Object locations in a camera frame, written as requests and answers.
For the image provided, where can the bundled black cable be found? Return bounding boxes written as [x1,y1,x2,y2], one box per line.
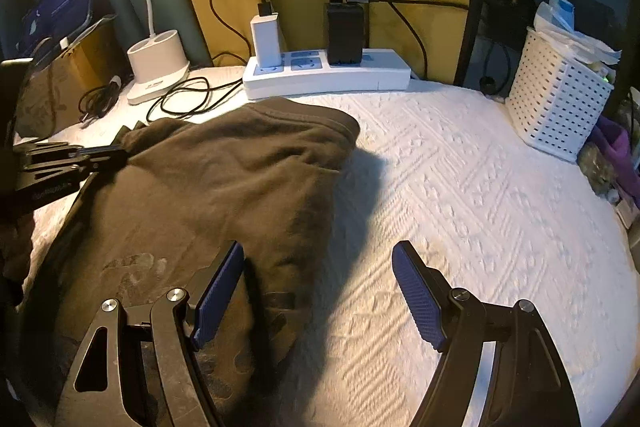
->
[79,74,127,128]

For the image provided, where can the black charger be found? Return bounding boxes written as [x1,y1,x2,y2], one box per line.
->
[326,3,364,66]

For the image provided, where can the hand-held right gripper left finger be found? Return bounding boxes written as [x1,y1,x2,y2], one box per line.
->
[55,239,246,427]

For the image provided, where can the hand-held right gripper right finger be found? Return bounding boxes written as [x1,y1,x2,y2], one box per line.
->
[391,240,583,427]

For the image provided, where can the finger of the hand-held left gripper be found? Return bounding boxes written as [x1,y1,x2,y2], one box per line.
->
[14,143,131,181]

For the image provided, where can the white perforated plastic basket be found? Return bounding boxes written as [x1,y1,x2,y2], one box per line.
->
[507,27,613,158]

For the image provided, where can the cardboard box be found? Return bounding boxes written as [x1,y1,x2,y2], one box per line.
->
[15,14,133,142]

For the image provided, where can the purple tablet case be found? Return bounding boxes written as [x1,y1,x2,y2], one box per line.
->
[22,0,102,54]

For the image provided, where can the purple cloth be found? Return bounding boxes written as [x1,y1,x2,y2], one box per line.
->
[590,114,640,212]

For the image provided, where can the white papers in basket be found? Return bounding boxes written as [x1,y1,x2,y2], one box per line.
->
[532,0,623,68]

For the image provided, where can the white desk lamp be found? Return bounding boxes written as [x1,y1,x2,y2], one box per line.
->
[45,0,192,106]

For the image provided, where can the olive brown t-shirt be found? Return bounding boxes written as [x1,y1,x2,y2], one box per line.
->
[20,99,361,427]

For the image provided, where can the black cable of white charger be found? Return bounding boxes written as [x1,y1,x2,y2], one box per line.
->
[146,0,274,124]

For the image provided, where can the white power strip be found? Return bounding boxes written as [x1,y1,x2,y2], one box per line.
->
[242,48,412,101]

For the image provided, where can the black cable with silver plug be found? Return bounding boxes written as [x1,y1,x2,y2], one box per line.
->
[347,0,472,10]

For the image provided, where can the white textured table cover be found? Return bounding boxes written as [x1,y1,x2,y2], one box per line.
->
[15,67,640,427]

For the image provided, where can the white charger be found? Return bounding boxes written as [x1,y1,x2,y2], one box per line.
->
[250,14,284,68]

